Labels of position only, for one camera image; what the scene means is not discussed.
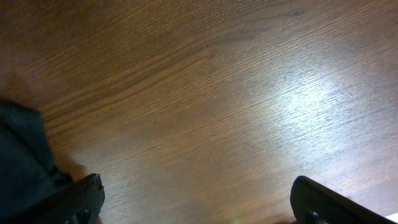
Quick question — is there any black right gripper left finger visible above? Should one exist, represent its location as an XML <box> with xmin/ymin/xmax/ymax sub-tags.
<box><xmin>1</xmin><ymin>174</ymin><xmax>105</xmax><ymax>224</ymax></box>

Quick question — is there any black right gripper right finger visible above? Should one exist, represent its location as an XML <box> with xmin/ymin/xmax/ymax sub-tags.
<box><xmin>290</xmin><ymin>175</ymin><xmax>395</xmax><ymax>224</ymax></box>

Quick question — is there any dark green t-shirt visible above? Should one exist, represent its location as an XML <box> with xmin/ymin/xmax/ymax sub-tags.
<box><xmin>1</xmin><ymin>101</ymin><xmax>73</xmax><ymax>218</ymax></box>

